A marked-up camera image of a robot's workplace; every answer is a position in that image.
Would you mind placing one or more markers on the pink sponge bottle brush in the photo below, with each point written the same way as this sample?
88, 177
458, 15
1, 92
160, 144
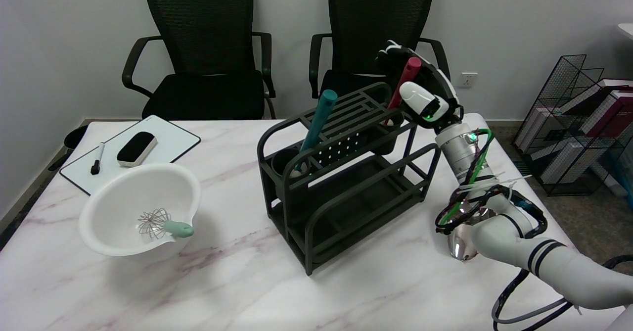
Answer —
407, 76

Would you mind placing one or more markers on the dark grey utensil cup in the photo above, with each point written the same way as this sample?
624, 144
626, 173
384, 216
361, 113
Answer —
388, 140
284, 172

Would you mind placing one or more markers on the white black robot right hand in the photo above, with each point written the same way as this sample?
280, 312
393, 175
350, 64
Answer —
430, 101

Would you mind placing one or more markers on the white plastic mixing bowl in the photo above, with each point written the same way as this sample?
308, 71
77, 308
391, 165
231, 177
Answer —
123, 197

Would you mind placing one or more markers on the black mesh office chair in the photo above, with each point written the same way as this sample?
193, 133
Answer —
361, 14
203, 24

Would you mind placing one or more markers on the dark grey two-tier rack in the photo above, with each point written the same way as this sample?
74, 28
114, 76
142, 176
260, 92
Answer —
356, 192

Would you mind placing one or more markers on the white wall socket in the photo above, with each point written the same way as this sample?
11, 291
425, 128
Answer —
469, 79

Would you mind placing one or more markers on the shiny metal scoop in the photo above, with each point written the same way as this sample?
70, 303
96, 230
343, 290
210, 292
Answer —
460, 246

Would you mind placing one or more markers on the small white whiteboard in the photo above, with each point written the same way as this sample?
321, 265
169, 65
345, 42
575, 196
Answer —
168, 138

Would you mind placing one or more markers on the black white board eraser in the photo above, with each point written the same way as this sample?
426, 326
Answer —
136, 145

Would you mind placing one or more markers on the teal sponge bottle brush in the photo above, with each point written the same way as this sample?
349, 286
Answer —
319, 120

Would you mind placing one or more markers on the maroon book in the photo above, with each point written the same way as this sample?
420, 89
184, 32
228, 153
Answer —
618, 111

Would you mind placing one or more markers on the black round floor object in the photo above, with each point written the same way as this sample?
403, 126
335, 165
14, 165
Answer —
75, 137

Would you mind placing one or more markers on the black whiteboard marker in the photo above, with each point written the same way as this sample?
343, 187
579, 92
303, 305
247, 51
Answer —
97, 162

